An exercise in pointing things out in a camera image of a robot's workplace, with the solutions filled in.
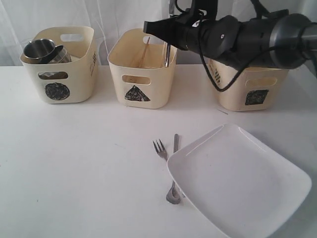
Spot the cream bin with triangle mark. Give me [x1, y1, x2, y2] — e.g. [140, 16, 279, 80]
[107, 28, 177, 109]

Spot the steel bowl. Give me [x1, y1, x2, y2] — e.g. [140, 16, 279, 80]
[38, 71, 68, 80]

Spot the white square plate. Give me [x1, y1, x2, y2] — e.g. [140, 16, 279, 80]
[167, 123, 312, 238]

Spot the steel fork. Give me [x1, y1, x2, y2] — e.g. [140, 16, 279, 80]
[153, 139, 168, 161]

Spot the steel mug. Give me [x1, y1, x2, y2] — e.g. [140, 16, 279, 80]
[48, 45, 71, 64]
[23, 39, 55, 63]

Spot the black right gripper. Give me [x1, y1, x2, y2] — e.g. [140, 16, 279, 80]
[143, 13, 218, 59]

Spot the steel spoon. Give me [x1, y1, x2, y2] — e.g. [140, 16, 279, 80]
[166, 134, 181, 205]

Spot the white curtain backdrop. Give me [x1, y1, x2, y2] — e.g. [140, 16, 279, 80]
[0, 0, 317, 66]

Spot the cream bin with square mark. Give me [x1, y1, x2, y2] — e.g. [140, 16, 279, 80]
[212, 67, 289, 112]

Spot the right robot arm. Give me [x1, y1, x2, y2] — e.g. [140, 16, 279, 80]
[143, 13, 317, 70]

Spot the steel knife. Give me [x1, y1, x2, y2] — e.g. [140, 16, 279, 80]
[164, 0, 175, 67]

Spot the black cable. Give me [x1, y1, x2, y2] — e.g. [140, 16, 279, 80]
[173, 0, 317, 93]

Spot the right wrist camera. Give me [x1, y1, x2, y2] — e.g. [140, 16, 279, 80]
[173, 0, 220, 25]

